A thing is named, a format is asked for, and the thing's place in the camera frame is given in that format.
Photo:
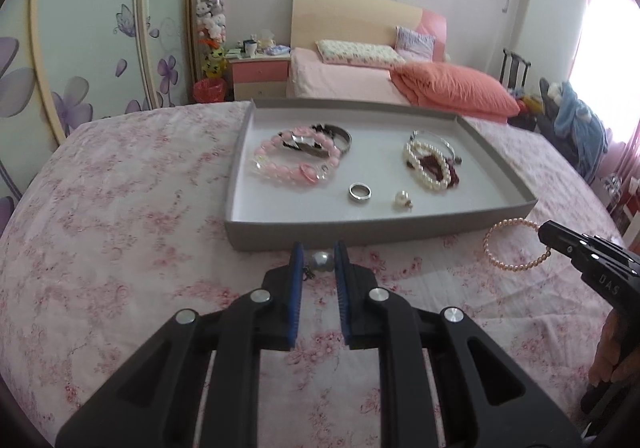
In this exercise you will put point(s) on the blue garment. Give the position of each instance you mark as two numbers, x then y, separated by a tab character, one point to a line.
580	122

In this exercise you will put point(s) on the bed with pink sheet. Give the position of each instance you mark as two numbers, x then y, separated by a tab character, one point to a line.
340	82

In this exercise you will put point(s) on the purple pillow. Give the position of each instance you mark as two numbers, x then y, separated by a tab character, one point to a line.
415	43

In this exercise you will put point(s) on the white pearl earring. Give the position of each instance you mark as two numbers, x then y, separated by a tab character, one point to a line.
401	200

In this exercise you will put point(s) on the pink white nightstand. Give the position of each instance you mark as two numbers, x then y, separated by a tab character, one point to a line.
257	75

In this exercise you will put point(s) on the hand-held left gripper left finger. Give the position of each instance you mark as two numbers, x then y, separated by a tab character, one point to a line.
296	298

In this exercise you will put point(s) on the dark wooden chair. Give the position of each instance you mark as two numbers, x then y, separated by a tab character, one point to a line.
515	70

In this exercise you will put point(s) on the orange duvet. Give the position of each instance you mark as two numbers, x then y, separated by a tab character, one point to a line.
450	87

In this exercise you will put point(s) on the white floral pillow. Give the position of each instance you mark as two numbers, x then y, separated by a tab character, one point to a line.
360	52

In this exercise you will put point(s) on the clear tube of plush toys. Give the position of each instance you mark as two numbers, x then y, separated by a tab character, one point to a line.
211	12

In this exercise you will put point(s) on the pink floral tablecloth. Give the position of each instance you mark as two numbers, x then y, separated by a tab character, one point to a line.
125	228

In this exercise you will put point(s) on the wardrobe with purple flowers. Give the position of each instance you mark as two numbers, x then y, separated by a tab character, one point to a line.
75	27

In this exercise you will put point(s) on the grey cardboard tray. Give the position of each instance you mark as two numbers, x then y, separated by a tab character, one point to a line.
300	203

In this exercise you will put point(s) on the red trash bin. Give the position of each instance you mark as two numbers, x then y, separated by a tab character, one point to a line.
209	91

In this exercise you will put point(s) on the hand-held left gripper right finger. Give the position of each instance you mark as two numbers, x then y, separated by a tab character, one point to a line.
342	298

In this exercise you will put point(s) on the person's right hand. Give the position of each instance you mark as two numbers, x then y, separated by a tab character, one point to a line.
606	348

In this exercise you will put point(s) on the cream pink headboard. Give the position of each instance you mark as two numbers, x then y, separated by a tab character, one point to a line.
350	15

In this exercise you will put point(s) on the yellow green plush toy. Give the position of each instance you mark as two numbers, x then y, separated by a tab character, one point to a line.
214	63

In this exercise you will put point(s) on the thin silver bangle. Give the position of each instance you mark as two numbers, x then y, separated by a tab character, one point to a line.
456	159

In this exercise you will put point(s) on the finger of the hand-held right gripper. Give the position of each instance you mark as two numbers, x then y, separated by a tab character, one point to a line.
562	232
567	250

